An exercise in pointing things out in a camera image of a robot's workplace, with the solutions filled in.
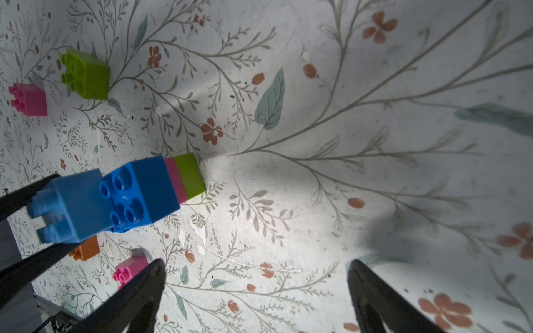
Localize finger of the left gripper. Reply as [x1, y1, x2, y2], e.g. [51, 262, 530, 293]
[0, 173, 61, 220]
[1, 244, 79, 309]

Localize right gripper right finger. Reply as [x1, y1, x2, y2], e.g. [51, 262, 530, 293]
[347, 259, 443, 332]

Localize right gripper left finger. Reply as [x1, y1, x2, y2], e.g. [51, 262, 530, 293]
[71, 259, 166, 332]

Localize light blue long lego brick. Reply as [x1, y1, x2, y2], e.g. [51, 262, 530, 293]
[26, 169, 114, 244]

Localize pink lego brick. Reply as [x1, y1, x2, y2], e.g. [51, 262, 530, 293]
[164, 158, 188, 205]
[112, 255, 148, 289]
[8, 83, 48, 117]

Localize green lego brick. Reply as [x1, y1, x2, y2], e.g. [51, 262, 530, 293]
[61, 49, 110, 101]
[174, 153, 206, 199]

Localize orange lego brick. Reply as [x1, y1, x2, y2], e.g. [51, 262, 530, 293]
[69, 235, 100, 262]

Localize floral table mat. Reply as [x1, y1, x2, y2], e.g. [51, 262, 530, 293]
[1, 1, 532, 332]

